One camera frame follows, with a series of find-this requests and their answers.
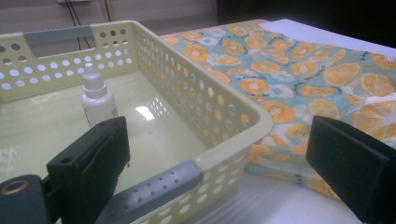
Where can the pale yellow perforated plastic basket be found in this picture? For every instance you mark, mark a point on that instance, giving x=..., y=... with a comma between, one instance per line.
x=162, y=140

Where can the small white dropper bottle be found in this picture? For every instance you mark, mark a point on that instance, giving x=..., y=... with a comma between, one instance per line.
x=98, y=102

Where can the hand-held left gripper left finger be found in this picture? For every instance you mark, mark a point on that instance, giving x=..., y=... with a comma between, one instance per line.
x=90, y=161

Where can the metal stand leg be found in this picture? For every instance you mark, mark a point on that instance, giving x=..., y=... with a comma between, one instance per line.
x=105, y=9

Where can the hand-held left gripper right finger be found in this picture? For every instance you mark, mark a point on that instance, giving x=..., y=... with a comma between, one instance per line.
x=348, y=161

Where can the orange slice print cloth bag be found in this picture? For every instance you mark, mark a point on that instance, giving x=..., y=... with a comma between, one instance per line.
x=280, y=77

